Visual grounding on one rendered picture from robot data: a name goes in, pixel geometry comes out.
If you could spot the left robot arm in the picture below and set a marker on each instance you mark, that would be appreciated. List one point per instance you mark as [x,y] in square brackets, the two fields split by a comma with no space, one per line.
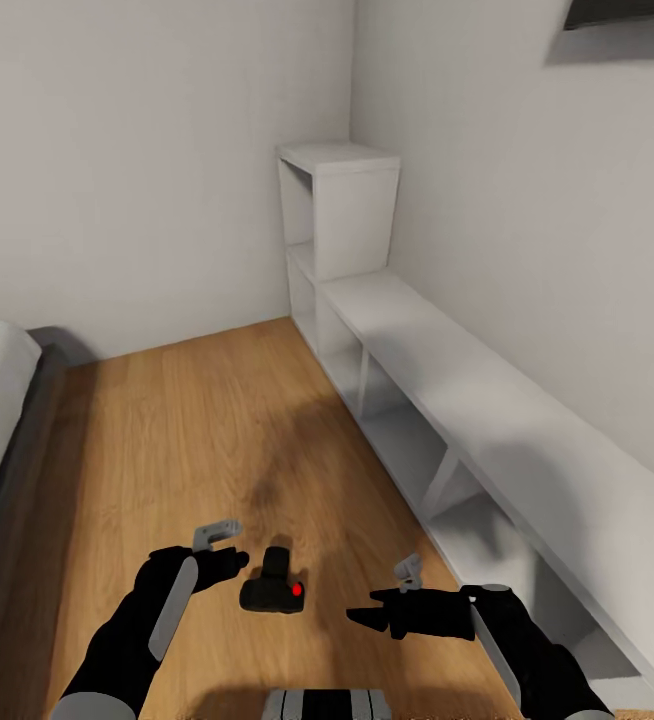
[124,654]

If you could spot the digital camera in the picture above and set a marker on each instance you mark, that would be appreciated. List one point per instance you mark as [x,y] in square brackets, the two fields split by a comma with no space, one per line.
[270,592]

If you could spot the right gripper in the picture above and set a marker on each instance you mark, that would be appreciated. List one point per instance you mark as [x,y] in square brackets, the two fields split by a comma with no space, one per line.
[417,611]

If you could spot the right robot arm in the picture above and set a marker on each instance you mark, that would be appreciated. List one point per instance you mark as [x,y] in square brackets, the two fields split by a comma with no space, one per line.
[544,679]

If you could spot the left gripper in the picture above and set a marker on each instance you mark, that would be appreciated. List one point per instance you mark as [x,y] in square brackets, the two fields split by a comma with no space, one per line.
[223,565]

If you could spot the robot trunk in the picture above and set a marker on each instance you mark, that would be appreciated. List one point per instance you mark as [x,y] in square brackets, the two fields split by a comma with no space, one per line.
[327,705]

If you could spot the bookcase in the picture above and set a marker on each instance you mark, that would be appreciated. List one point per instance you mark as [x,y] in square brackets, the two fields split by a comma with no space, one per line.
[510,485]

